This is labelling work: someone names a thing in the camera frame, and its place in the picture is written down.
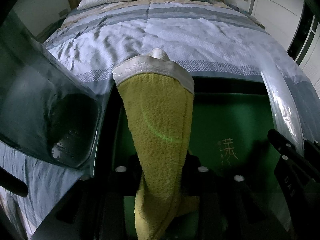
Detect wooden nightstand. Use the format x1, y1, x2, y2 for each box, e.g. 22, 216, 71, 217
227, 4, 265, 30

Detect dark green storage box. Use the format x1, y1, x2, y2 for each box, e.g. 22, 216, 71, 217
94, 76, 292, 240

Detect yellow towel with white trim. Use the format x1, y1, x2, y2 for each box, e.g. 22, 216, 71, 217
112, 48, 194, 239

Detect white wardrobe doors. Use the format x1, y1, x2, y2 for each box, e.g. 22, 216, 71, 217
224, 0, 320, 98

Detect blue grey striped bed quilt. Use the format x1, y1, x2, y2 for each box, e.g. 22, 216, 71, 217
1, 0, 319, 236

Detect black box lid handle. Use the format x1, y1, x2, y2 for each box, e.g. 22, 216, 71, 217
0, 167, 29, 197

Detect clear plastic bag roll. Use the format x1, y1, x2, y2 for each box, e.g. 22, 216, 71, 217
257, 54, 304, 157

